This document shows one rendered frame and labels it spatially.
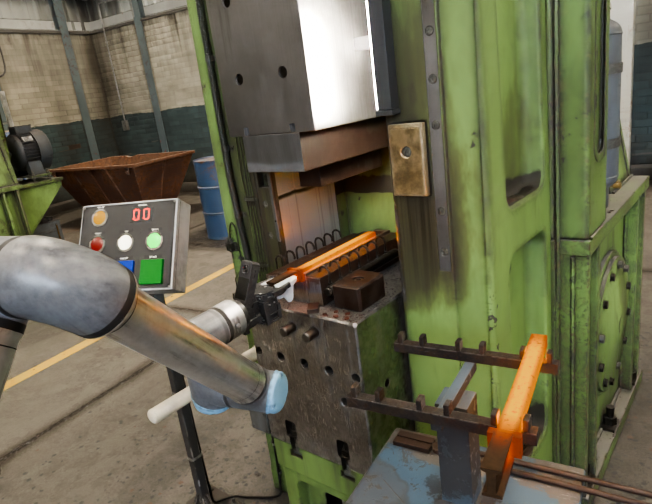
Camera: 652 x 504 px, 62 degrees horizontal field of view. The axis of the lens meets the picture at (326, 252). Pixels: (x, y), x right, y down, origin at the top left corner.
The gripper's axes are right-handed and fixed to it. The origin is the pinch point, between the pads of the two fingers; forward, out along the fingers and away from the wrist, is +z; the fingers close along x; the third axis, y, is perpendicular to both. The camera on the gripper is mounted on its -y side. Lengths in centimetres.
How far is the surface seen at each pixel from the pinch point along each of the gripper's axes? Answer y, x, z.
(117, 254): -6, -56, -15
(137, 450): 100, -117, -3
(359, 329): 10.4, 22.0, -1.8
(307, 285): 3.5, 2.8, 2.9
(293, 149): -32.2, 4.8, 4.6
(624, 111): 41, -29, 535
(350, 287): 2.4, 16.9, 3.5
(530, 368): 3, 67, -12
